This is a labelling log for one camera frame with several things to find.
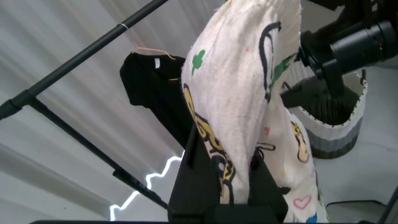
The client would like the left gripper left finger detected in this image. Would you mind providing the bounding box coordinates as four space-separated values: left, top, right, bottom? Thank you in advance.
167 123 222 223

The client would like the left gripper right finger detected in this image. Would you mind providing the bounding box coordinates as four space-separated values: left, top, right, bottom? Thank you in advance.
248 154 289 223

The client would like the white laundry basket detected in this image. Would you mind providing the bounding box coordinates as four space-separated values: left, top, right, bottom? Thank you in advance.
280 60 369 160

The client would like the black clothes rack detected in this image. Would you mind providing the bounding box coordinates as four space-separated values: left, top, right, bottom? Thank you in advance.
0 0 170 210

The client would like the pink clothes hanger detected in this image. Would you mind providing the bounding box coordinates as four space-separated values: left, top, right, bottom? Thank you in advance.
131 42 181 82

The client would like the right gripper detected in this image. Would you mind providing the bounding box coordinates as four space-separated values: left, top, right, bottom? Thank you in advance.
279 19 398 109

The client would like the black garment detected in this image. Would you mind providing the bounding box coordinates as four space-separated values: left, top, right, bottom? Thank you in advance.
119 52 195 149

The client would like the cream printed garment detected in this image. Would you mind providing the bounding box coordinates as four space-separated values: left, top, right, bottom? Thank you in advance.
181 0 329 223

